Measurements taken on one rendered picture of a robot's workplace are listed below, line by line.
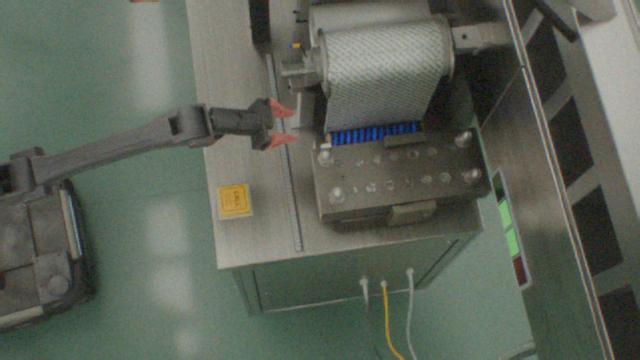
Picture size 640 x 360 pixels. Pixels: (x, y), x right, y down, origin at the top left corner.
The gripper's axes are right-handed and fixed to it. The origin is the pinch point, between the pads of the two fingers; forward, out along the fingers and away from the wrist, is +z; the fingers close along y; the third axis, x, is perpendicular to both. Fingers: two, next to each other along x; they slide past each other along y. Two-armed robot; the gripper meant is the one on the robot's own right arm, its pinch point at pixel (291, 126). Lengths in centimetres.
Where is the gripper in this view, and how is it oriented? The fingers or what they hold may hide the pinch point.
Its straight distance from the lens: 161.1
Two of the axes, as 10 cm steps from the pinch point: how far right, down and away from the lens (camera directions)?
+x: 5.0, -3.4, -8.0
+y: 1.5, 9.4, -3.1
